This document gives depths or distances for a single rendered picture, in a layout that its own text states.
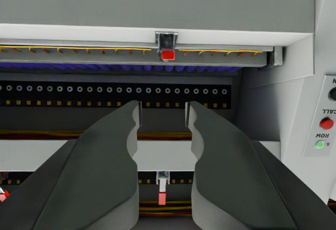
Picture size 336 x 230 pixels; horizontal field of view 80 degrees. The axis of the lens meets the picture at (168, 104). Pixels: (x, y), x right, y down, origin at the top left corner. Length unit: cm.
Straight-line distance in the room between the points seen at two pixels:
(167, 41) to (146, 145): 15
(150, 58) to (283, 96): 21
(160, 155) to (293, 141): 20
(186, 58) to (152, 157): 16
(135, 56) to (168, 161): 17
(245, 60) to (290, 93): 8
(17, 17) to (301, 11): 33
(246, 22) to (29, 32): 27
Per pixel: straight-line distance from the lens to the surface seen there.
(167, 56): 20
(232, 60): 33
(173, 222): 55
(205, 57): 32
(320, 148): 38
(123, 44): 30
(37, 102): 50
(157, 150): 31
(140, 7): 26
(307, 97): 33
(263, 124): 40
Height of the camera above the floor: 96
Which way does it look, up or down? 19 degrees up
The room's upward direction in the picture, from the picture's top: 178 degrees counter-clockwise
